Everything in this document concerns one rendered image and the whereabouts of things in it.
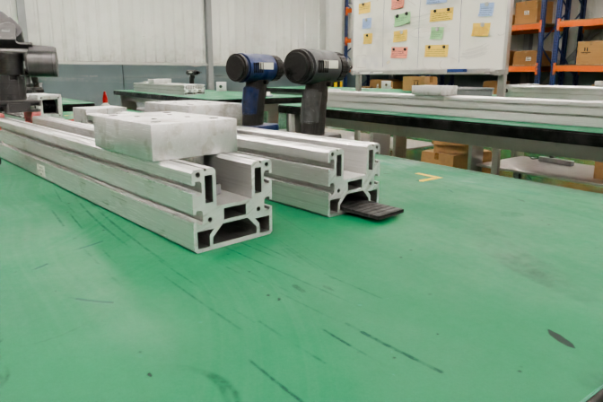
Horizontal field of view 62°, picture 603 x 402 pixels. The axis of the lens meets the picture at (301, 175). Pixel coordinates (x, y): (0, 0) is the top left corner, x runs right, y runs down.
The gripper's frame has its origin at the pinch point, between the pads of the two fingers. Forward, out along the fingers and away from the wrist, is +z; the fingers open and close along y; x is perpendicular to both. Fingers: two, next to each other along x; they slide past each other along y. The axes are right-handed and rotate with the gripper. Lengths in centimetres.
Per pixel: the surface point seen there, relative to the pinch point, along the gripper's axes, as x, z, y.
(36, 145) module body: -35.1, -3.0, -5.4
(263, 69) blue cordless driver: -44, -16, 37
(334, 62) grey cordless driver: -65, -17, 36
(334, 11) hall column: 504, -121, 634
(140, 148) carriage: -77, -7, -6
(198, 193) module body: -86, -4, -4
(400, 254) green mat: -100, 2, 10
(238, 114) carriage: -54, -8, 23
